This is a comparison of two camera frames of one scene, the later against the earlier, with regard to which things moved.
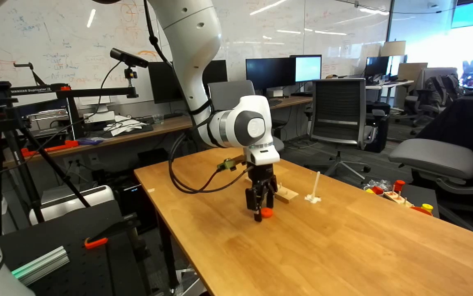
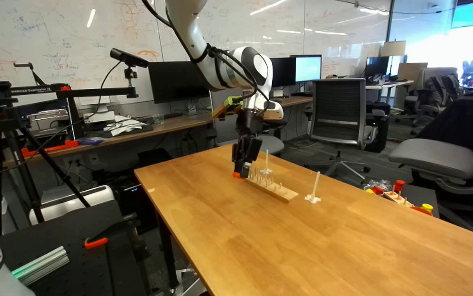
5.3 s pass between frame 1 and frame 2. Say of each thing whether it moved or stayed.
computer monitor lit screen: stayed
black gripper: moved
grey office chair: stayed
